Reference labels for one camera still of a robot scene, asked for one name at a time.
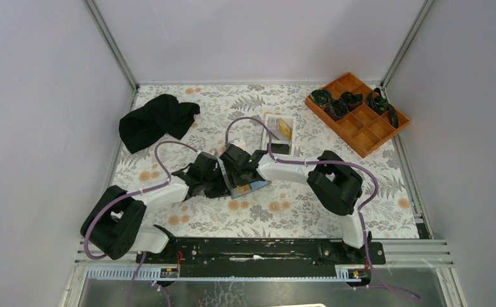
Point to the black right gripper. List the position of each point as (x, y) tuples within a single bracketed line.
[(233, 180)]

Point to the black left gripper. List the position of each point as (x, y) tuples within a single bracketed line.
[(222, 189)]

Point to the gold credit card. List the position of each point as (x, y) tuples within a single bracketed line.
[(242, 190)]

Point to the grey blue card holder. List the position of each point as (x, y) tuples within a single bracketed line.
[(258, 184)]

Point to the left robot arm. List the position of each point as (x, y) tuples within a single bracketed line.
[(114, 225)]

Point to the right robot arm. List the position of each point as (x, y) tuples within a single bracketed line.
[(334, 182)]

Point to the stack of cards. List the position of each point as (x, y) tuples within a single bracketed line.
[(279, 129)]

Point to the white plastic card box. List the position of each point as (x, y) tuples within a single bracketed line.
[(268, 138)]

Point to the floral table mat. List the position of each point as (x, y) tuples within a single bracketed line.
[(282, 209)]

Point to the black cloth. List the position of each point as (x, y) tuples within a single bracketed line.
[(162, 115)]

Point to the green yellow rolled tie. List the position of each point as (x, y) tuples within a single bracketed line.
[(321, 97)]

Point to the dark blue rolled tie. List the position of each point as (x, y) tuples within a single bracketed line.
[(339, 108)]

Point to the orange wooden divider tray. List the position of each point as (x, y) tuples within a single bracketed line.
[(362, 129)]

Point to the black orange rolled tie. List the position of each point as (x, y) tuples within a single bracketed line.
[(381, 105)]

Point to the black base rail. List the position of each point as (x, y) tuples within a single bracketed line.
[(263, 258)]

